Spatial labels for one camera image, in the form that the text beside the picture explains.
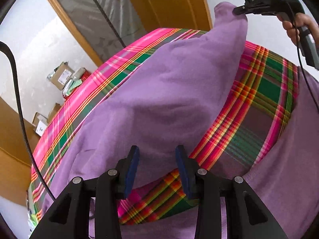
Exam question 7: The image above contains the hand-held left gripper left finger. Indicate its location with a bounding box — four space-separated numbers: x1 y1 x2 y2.
29 145 140 239

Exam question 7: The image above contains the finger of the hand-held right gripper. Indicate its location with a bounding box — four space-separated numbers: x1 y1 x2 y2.
233 4 265 16

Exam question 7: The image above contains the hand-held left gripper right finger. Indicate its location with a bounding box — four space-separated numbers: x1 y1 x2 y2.
174 144 288 239

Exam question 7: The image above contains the purple fleece towel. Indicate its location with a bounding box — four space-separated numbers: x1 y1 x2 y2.
41 2 319 239

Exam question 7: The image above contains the person's right hand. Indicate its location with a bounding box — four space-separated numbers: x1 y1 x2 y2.
282 12 319 48

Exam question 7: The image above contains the wooden door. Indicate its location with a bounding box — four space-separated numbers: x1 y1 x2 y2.
120 0 213 31

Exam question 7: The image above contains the pink green plaid bedsheet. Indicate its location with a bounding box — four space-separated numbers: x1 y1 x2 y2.
30 28 299 226

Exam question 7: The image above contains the white cardboard box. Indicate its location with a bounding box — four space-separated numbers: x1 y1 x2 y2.
32 113 49 137

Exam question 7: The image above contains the grey plastic parcel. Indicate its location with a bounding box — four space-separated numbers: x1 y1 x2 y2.
62 81 75 96

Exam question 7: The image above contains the brown parcel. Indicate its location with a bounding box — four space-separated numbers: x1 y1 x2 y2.
72 67 88 80

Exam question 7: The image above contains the labelled cardboard box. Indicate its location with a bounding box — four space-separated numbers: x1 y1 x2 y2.
51 62 75 90

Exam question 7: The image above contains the wooden wardrobe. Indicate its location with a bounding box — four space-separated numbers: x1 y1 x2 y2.
0 97 41 206

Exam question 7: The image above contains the clear plastic door curtain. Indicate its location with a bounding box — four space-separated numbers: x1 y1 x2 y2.
46 0 150 49

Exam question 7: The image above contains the thin black cable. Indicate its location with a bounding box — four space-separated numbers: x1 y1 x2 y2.
282 0 319 86

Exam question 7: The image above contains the thick black cable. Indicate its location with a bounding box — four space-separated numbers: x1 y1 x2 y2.
0 41 56 202

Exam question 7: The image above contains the wooden door frame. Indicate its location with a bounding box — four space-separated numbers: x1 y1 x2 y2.
36 0 104 66

